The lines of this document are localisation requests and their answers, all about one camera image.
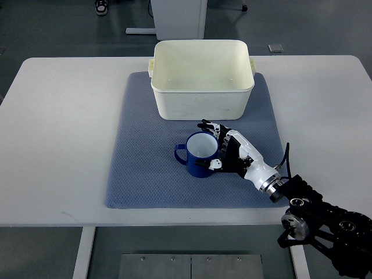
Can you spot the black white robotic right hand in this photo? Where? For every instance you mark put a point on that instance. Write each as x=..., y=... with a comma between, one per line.
x=239, y=156

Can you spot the blue enamel mug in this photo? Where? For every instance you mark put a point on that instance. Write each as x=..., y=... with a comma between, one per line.
x=199, y=147

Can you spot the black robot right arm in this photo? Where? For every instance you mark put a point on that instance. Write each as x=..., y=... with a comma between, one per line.
x=342, y=236

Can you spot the white plastic box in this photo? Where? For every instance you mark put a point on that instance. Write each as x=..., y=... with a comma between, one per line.
x=201, y=79

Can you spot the blue textured mat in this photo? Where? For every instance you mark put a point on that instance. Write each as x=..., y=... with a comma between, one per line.
x=144, y=173

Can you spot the small grey floor plate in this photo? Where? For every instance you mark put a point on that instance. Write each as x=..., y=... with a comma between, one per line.
x=275, y=48

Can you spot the white table right leg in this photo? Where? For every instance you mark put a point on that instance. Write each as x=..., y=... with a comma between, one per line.
x=299, y=262

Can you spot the white table leg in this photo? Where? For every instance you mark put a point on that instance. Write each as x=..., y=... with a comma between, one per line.
x=299, y=262
x=84, y=253

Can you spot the grey metal floor plate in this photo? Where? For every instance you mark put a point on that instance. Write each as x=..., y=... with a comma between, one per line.
x=190, y=266

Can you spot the white table left leg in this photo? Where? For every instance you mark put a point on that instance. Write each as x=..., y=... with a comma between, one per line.
x=84, y=253

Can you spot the black white sneaker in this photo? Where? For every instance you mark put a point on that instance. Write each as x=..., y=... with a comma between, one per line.
x=101, y=7

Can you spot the white cabinet pedestal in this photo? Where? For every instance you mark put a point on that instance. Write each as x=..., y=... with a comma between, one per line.
x=175, y=20

